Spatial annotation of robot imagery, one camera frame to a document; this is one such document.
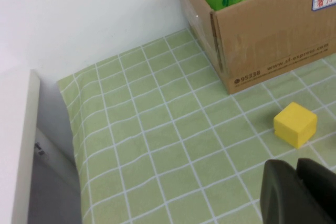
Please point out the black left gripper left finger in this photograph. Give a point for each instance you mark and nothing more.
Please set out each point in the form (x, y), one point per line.
(281, 200)

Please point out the yellow foam cube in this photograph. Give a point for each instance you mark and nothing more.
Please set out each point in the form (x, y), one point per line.
(294, 124)

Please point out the small barcode sticker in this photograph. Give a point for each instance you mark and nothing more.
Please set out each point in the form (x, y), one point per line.
(39, 148)

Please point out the cardboard box with F2 print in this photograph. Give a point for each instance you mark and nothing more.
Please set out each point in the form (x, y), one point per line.
(262, 45)

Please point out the green checked tablecloth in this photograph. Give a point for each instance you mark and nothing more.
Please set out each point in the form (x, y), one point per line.
(170, 142)

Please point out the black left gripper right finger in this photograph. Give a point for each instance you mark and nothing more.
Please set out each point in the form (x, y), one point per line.
(321, 184)

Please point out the white cabinet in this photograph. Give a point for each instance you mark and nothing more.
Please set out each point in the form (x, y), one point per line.
(18, 142)

